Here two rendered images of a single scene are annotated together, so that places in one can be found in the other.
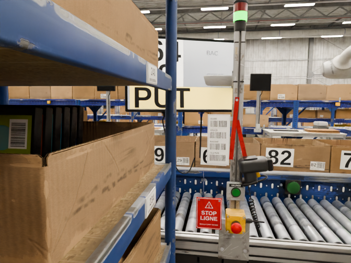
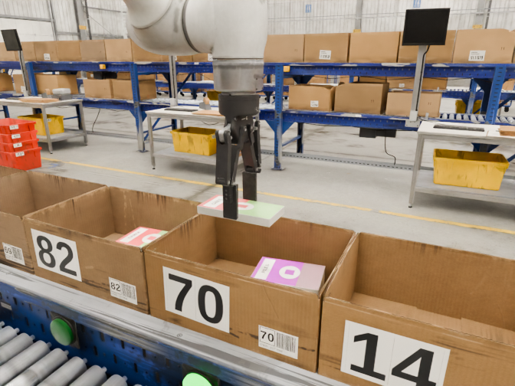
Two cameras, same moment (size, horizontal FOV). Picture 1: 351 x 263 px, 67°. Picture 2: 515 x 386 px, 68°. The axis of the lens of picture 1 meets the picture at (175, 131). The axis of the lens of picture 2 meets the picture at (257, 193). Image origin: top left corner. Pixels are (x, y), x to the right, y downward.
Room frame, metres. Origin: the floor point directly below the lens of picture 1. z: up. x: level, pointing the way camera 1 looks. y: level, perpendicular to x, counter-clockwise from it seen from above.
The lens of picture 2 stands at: (0.89, -1.35, 1.43)
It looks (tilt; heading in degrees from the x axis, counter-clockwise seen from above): 19 degrees down; 17
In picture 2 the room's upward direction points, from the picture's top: straight up
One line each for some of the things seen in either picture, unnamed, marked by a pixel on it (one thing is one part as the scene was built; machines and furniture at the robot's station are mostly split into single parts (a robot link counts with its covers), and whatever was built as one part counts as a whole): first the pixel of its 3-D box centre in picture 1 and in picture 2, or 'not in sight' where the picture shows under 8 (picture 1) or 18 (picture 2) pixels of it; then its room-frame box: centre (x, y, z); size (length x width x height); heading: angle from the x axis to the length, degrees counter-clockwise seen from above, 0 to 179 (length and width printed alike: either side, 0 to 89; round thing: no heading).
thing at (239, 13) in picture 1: (240, 13); not in sight; (1.03, -0.24, 1.62); 0.05 x 0.05 x 0.06
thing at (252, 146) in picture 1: (225, 152); (30, 214); (1.74, -0.34, 0.97); 0.39 x 0.29 x 0.17; 82
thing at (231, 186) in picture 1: (235, 191); not in sight; (0.99, -0.23, 0.95); 0.07 x 0.03 x 0.07; 82
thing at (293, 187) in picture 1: (293, 188); (60, 332); (1.47, -0.68, 0.81); 0.07 x 0.01 x 0.07; 82
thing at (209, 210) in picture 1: (216, 213); not in sight; (1.01, -0.16, 0.85); 0.16 x 0.01 x 0.13; 82
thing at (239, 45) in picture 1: (236, 149); not in sight; (1.02, -0.24, 1.11); 0.12 x 0.05 x 0.88; 82
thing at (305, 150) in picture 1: (288, 154); (125, 239); (1.69, -0.73, 0.96); 0.39 x 0.29 x 0.17; 82
